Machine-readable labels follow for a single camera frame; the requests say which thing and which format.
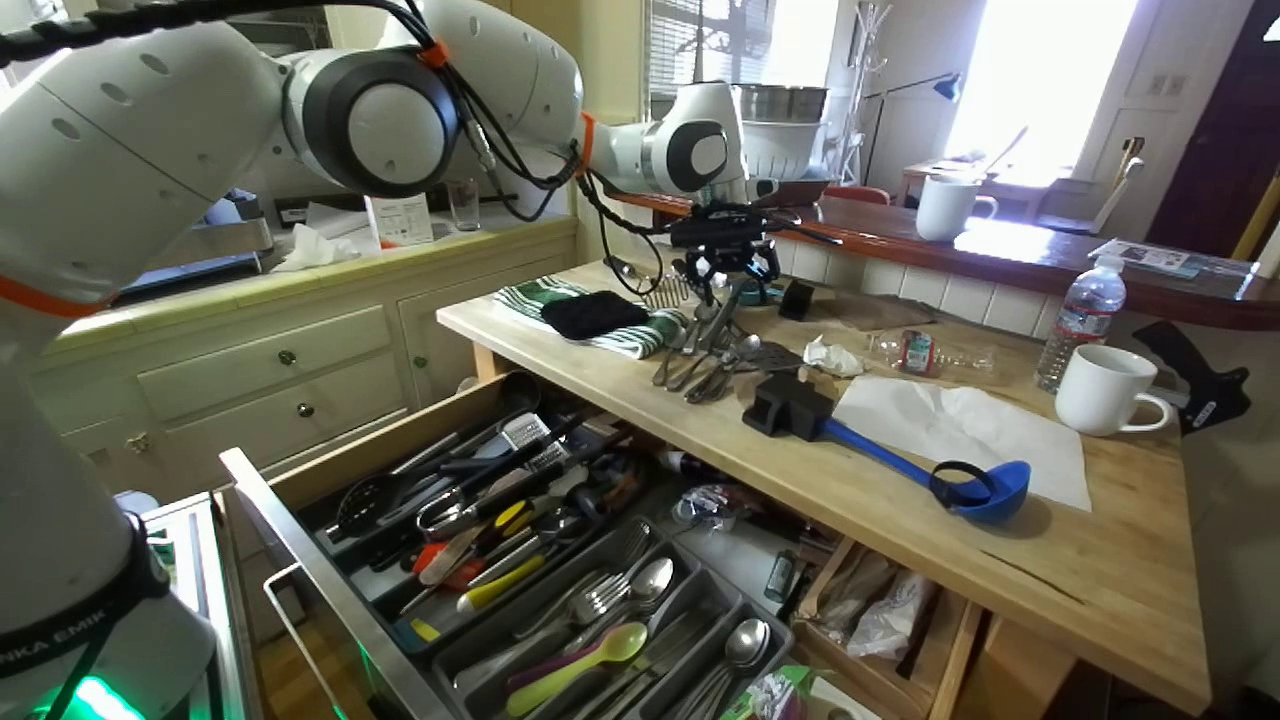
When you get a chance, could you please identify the small black box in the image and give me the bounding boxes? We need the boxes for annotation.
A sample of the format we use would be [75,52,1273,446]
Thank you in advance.
[776,275,818,319]

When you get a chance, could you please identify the metal flat grater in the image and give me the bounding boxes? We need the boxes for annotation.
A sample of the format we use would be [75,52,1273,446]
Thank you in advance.
[490,409,554,458]

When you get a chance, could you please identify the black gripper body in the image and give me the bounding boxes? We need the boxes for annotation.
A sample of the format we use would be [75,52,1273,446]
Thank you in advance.
[666,195,783,282]

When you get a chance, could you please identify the black cable bundle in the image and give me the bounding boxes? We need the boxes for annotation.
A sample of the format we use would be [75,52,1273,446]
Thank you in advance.
[375,0,672,301]

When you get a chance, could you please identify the black fabric pouch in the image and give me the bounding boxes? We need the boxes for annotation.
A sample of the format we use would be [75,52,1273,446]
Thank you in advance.
[1131,316,1255,435]

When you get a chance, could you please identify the clear plastic bag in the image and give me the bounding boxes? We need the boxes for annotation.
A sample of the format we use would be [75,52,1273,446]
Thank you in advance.
[843,573,937,668]

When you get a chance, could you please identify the clear plastic water bottle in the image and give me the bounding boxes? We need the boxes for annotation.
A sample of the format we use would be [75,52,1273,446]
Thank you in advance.
[1037,256,1131,392]

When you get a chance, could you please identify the white ceramic jug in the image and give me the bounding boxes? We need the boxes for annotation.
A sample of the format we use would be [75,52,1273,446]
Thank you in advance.
[913,173,1004,246]

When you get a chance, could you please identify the grey plastic cutlery organizer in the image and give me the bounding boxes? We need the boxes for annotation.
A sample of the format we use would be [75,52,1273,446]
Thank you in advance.
[304,395,802,720]

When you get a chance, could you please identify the white plastic bottle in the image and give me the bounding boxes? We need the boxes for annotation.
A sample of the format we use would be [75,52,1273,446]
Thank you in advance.
[672,485,802,613]

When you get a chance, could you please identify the crumpled white tissue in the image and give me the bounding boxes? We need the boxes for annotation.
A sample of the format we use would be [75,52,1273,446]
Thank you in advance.
[799,331,866,382]

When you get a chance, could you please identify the dark wood bar counter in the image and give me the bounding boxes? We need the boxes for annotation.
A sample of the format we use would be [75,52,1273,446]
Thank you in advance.
[624,179,1280,335]

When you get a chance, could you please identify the green white striped towel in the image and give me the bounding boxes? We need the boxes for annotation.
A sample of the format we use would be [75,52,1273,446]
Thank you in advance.
[497,275,699,362]

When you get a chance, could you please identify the white paper card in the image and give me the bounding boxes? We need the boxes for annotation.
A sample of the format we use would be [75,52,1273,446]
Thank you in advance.
[358,191,434,254]

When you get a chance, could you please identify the black cloth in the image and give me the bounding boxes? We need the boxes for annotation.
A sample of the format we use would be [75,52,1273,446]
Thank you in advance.
[536,290,653,341]

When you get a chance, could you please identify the window with blinds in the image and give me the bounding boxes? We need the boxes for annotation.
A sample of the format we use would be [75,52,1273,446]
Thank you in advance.
[645,0,857,91]

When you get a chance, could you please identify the orange red handled peeler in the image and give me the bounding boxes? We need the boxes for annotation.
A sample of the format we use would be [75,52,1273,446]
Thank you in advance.
[407,537,456,589]

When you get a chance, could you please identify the white kitchen cabinet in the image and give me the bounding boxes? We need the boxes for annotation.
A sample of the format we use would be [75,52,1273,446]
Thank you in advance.
[31,216,593,503]

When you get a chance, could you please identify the wooden drawer with steel front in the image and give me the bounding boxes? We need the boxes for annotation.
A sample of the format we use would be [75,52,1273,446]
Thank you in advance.
[214,373,992,720]

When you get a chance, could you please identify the green labelled food packet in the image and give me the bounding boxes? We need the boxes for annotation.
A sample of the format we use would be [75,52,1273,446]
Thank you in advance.
[714,662,870,720]

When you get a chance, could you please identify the wooden kitchen island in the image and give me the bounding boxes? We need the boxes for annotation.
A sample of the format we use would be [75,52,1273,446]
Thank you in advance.
[434,256,1215,720]

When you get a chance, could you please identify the dark wooden entry door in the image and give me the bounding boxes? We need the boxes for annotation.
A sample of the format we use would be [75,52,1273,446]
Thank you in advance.
[1142,0,1280,256]

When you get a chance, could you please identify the clear plastic wrapper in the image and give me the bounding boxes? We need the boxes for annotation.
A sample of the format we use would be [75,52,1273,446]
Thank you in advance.
[862,319,996,382]

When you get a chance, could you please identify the metal serving utensil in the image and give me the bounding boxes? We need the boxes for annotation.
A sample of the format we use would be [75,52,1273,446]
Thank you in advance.
[647,312,712,400]

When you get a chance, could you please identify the black slotted turner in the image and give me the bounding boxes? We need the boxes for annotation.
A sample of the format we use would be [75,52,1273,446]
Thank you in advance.
[329,423,536,539]

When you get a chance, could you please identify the stack of papers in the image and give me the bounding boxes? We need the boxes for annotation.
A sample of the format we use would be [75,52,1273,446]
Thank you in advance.
[1084,237,1263,290]

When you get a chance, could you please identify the wide white coffee mug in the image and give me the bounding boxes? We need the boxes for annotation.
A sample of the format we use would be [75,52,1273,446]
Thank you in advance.
[1053,341,1176,442]

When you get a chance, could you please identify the white paper towel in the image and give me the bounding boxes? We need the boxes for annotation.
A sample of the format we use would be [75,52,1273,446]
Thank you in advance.
[833,373,1095,518]

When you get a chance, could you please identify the metal tablespoon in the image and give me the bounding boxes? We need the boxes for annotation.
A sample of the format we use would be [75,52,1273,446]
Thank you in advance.
[572,553,679,634]
[672,615,781,720]

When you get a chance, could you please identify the bright window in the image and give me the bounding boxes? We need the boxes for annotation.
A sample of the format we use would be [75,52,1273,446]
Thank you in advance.
[942,0,1142,189]

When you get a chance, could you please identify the yellow handled peeler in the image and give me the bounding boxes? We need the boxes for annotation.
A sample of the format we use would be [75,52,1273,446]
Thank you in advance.
[450,550,552,615]

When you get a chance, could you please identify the lime green plastic spoon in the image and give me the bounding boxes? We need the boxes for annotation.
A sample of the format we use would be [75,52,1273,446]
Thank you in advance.
[498,621,653,720]

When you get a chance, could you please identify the blue black handled kitchen tool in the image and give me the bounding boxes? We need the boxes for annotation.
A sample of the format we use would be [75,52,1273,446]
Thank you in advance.
[740,375,1037,529]

